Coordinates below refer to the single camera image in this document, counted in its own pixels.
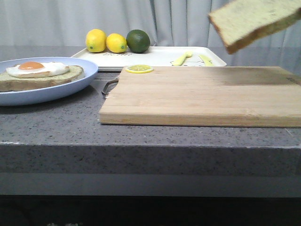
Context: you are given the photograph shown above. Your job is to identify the yellow plastic spoon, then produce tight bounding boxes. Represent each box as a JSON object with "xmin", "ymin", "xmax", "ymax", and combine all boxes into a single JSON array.
[{"xmin": 171, "ymin": 51, "xmax": 192, "ymax": 66}]

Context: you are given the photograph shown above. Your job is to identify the wooden cutting board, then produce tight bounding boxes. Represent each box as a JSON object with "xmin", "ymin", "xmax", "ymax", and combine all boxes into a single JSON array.
[{"xmin": 99, "ymin": 66, "xmax": 301, "ymax": 128}]

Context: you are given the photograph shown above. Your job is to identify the white rectangular tray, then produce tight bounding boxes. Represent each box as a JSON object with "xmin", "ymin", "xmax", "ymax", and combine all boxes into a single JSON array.
[{"xmin": 73, "ymin": 47, "xmax": 227, "ymax": 72}]

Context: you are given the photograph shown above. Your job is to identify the lemon slice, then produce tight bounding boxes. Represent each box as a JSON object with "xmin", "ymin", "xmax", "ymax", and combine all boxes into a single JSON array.
[{"xmin": 125, "ymin": 65, "xmax": 154, "ymax": 73}]

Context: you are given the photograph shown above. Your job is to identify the white curtain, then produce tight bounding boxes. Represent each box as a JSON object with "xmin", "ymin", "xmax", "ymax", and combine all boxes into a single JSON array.
[{"xmin": 0, "ymin": 0, "xmax": 301, "ymax": 49}]

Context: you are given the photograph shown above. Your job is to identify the light blue plate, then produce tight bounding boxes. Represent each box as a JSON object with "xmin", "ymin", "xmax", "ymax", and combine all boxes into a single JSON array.
[{"xmin": 0, "ymin": 57, "xmax": 98, "ymax": 106}]

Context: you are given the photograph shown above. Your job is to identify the metal cutting board handle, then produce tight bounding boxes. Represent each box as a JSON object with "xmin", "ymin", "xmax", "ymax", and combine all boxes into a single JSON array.
[{"xmin": 102, "ymin": 78, "xmax": 119, "ymax": 95}]

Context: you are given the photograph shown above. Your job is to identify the right yellow lemon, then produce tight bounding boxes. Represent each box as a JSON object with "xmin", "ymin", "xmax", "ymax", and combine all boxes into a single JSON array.
[{"xmin": 106, "ymin": 33, "xmax": 127, "ymax": 53}]

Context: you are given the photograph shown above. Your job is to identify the fried egg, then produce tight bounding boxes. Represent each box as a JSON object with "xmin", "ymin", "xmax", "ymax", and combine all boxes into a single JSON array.
[{"xmin": 6, "ymin": 61, "xmax": 70, "ymax": 78}]

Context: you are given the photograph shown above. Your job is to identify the bread slice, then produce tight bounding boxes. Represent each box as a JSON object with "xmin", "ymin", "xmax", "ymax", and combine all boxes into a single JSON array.
[
  {"xmin": 0, "ymin": 65, "xmax": 84, "ymax": 92},
  {"xmin": 208, "ymin": 0, "xmax": 301, "ymax": 54}
]

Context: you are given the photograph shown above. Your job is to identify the yellow lemon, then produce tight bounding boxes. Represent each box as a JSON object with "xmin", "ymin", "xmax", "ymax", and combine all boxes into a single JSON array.
[
  {"xmin": 86, "ymin": 29, "xmax": 107, "ymax": 53},
  {"xmin": 106, "ymin": 33, "xmax": 127, "ymax": 53}
]

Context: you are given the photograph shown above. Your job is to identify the green lime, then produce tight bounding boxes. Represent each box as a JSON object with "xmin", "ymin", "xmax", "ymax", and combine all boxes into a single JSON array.
[{"xmin": 126, "ymin": 29, "xmax": 151, "ymax": 53}]

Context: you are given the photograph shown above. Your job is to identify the left yellow lemon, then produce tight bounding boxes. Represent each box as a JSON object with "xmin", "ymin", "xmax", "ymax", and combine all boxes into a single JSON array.
[{"xmin": 86, "ymin": 29, "xmax": 107, "ymax": 53}]

